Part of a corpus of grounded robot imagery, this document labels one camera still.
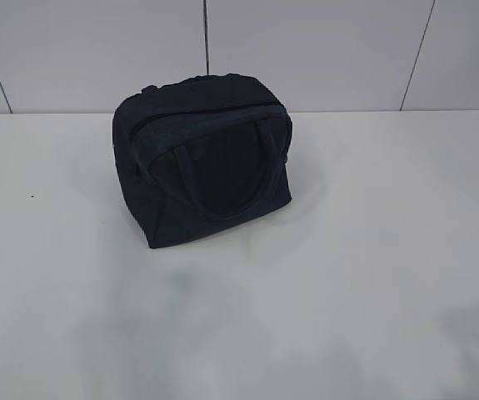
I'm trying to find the dark navy fabric lunch bag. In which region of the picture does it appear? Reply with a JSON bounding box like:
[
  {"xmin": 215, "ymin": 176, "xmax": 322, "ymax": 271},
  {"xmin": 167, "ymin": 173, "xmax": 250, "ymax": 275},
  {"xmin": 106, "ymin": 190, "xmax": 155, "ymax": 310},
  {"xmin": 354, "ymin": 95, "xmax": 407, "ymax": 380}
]
[{"xmin": 112, "ymin": 74, "xmax": 292, "ymax": 249}]

